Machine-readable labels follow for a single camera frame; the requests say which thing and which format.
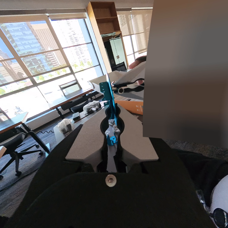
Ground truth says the bubble wrapped part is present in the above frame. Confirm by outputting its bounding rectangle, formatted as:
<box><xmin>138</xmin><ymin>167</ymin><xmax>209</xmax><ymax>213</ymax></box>
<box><xmin>83</xmin><ymin>101</ymin><xmax>100</xmax><ymax>112</ymax></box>

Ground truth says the black office chair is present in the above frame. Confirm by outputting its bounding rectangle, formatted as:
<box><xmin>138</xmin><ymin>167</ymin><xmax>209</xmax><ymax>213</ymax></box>
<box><xmin>0</xmin><ymin>132</ymin><xmax>44</xmax><ymax>179</ymax></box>
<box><xmin>61</xmin><ymin>99</ymin><xmax>94</xmax><ymax>113</ymax></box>

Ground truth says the blue disc with brass standoffs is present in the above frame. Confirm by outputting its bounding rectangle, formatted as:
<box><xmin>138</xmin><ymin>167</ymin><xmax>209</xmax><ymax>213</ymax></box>
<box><xmin>106</xmin><ymin>74</ymin><xmax>118</xmax><ymax>125</ymax></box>

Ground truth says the large window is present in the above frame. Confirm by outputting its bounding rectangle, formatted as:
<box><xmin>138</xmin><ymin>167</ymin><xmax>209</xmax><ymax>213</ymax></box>
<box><xmin>0</xmin><ymin>18</ymin><xmax>104</xmax><ymax>123</ymax></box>

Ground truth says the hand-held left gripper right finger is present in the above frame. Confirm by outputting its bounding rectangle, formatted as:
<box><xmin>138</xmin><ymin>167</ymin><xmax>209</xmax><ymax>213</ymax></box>
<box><xmin>114</xmin><ymin>104</ymin><xmax>159</xmax><ymax>172</ymax></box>

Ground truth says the grey desk with wooden edge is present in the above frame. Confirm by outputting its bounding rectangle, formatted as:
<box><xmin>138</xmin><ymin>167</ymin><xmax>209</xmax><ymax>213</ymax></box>
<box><xmin>47</xmin><ymin>87</ymin><xmax>95</xmax><ymax>120</ymax></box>
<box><xmin>0</xmin><ymin>111</ymin><xmax>51</xmax><ymax>154</ymax></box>

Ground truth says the glass door cabinet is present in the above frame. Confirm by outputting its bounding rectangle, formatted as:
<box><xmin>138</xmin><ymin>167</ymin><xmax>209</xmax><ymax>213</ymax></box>
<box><xmin>102</xmin><ymin>32</ymin><xmax>128</xmax><ymax>71</ymax></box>

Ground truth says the silver socket wrench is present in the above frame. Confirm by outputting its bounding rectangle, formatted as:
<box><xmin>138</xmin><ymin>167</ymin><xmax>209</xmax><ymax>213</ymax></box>
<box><xmin>111</xmin><ymin>81</ymin><xmax>128</xmax><ymax>94</ymax></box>

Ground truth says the grey frame chair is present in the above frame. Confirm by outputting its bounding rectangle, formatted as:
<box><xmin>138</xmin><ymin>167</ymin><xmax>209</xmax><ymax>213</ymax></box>
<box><xmin>59</xmin><ymin>80</ymin><xmax>83</xmax><ymax>96</ymax></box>

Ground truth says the black mesh chair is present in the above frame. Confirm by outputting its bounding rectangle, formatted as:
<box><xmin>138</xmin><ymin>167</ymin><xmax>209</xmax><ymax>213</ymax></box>
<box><xmin>110</xmin><ymin>61</ymin><xmax>127</xmax><ymax>71</ymax></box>

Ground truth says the white rounded object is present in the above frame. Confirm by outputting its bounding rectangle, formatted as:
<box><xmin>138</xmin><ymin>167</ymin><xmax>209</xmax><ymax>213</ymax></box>
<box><xmin>208</xmin><ymin>177</ymin><xmax>228</xmax><ymax>228</ymax></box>

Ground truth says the orange cardboard box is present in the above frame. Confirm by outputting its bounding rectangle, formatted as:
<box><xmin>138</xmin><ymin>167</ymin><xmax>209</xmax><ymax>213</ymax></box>
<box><xmin>114</xmin><ymin>100</ymin><xmax>144</xmax><ymax>115</ymax></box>

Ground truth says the black coiled cable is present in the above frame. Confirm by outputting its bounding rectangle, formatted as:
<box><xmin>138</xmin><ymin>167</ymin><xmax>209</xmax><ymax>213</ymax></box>
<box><xmin>35</xmin><ymin>130</ymin><xmax>55</xmax><ymax>136</ymax></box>

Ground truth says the plastic wrapped dark part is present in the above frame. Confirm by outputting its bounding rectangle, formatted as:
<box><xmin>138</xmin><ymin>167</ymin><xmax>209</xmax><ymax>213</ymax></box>
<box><xmin>57</xmin><ymin>118</ymin><xmax>74</xmax><ymax>133</ymax></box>

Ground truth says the beige roller blind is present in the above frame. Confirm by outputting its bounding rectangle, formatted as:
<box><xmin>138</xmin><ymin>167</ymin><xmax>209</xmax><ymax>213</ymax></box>
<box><xmin>131</xmin><ymin>10</ymin><xmax>153</xmax><ymax>54</ymax></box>

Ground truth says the small blue metal bracket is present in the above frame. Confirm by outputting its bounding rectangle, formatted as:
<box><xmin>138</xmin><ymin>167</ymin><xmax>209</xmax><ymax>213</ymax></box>
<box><xmin>107</xmin><ymin>135</ymin><xmax>117</xmax><ymax>147</ymax></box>

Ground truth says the wooden bookshelf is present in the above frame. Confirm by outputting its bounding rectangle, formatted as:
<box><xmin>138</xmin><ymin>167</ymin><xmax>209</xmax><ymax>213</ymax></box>
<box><xmin>87</xmin><ymin>1</ymin><xmax>123</xmax><ymax>36</ymax></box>

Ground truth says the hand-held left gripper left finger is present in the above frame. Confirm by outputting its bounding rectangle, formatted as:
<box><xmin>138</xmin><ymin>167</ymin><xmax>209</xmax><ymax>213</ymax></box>
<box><xmin>65</xmin><ymin>105</ymin><xmax>109</xmax><ymax>172</ymax></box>

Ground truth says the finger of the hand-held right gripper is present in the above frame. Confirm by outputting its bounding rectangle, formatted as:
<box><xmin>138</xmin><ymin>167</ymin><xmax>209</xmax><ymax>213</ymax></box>
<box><xmin>112</xmin><ymin>61</ymin><xmax>146</xmax><ymax>87</ymax></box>
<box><xmin>114</xmin><ymin>87</ymin><xmax>144</xmax><ymax>100</ymax></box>

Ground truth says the person's dark clothing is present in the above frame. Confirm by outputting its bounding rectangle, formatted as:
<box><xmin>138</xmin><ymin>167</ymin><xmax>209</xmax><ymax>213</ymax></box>
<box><xmin>175</xmin><ymin>149</ymin><xmax>228</xmax><ymax>214</ymax></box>

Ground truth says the open white cardboard box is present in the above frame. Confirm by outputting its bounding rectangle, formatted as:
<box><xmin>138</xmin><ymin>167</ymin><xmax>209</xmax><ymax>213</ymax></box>
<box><xmin>88</xmin><ymin>70</ymin><xmax>130</xmax><ymax>95</ymax></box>

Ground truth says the person's right hand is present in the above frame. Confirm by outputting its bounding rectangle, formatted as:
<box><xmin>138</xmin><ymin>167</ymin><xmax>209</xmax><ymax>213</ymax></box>
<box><xmin>128</xmin><ymin>60</ymin><xmax>147</xmax><ymax>70</ymax></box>

